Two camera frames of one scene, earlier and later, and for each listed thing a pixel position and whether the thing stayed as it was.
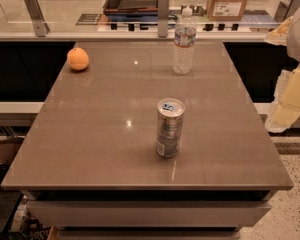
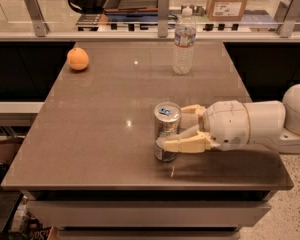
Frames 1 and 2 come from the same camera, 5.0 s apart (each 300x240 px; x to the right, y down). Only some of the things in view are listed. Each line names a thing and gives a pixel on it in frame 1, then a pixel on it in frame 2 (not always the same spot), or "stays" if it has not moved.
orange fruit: x=78 y=58 stays
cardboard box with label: x=227 y=2 stays
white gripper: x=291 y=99 to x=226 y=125
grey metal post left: x=35 y=12 stays
